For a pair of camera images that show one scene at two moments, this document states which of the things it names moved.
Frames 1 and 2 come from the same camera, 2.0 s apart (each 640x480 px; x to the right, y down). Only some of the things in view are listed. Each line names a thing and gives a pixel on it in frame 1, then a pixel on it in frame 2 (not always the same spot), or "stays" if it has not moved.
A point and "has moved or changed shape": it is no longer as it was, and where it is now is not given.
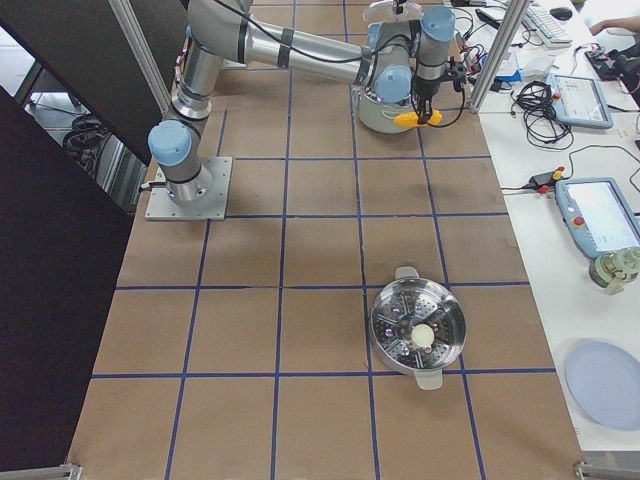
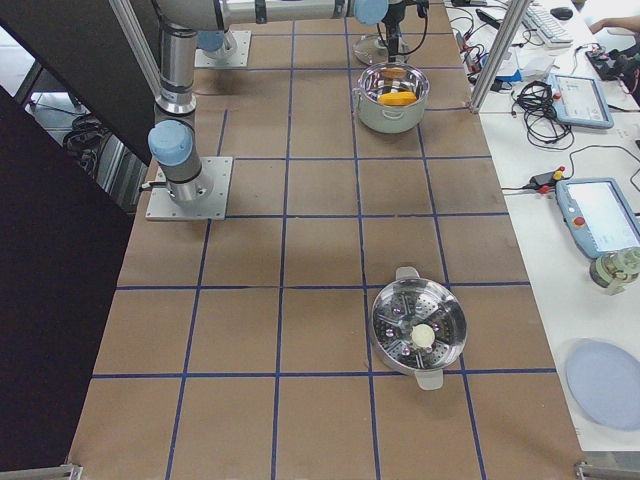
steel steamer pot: x=418 y=325 stays
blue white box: x=508 y=70 stays
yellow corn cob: x=411 y=119 has moved or changed shape
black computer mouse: x=561 y=13 stays
